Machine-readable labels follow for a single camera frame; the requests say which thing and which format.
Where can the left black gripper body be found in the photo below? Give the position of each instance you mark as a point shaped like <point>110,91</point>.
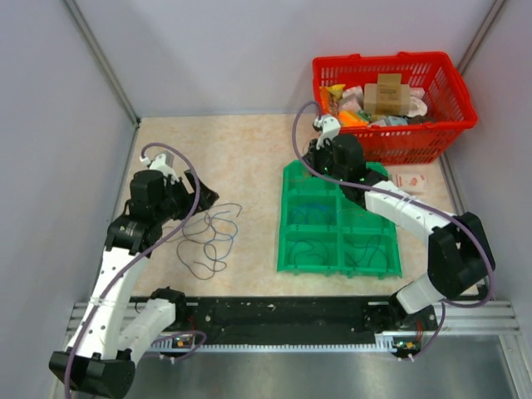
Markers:
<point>182,200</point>

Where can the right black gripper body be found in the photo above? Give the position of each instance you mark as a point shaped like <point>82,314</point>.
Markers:
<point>322,160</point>

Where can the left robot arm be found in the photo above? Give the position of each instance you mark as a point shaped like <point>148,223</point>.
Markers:
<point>102,355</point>

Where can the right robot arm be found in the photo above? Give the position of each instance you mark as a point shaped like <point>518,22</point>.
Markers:
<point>459,254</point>

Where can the orange snack packet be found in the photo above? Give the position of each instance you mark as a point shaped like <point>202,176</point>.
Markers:
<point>352,119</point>

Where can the yellow snack packet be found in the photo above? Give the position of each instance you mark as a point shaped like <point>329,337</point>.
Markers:
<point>335,91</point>

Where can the green compartment tray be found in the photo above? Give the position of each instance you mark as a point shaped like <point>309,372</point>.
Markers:
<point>323,232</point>

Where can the brown cardboard box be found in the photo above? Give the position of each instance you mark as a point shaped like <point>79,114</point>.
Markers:
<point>387,96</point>

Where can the white red snack packet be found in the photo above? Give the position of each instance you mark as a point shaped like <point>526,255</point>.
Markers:
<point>412,183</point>

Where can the red plastic basket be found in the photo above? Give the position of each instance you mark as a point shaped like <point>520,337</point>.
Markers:
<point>450,110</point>

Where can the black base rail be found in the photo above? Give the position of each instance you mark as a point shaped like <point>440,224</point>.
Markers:
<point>297,320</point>

